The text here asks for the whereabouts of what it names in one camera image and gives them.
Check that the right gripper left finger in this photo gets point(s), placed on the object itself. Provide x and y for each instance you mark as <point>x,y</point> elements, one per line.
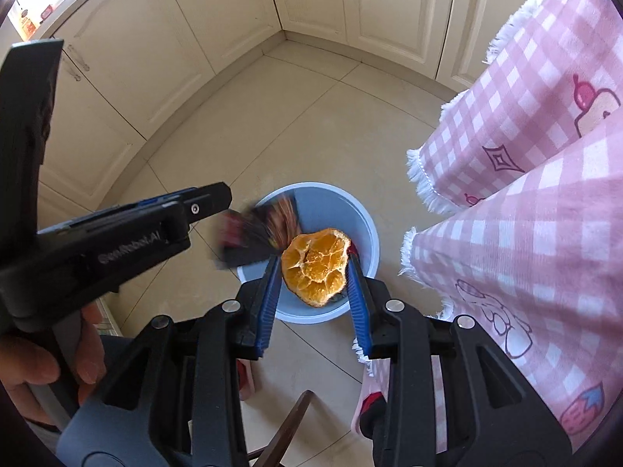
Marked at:
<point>171,397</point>

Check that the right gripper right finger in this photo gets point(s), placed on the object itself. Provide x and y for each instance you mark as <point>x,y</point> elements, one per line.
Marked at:
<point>454,397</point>

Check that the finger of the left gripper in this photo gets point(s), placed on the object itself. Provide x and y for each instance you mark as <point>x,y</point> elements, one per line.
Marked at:
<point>167,196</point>
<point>204,202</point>

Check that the dark snack wrapper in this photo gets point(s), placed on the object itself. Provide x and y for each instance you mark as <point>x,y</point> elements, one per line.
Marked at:
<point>258,232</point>

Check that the light blue trash bin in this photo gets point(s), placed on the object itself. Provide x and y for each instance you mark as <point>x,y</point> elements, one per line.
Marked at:
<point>321,206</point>

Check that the person's left hand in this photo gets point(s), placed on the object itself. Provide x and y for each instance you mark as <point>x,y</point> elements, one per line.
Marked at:
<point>24,364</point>

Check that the dark wooden chair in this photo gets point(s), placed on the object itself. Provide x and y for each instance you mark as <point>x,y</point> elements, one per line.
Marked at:
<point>273,453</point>

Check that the cream lower cabinets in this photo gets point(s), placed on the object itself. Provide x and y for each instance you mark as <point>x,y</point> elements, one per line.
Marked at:
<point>159,95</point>

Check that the pink checkered tablecloth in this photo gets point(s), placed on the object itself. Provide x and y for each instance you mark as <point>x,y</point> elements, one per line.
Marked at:
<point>525,168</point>

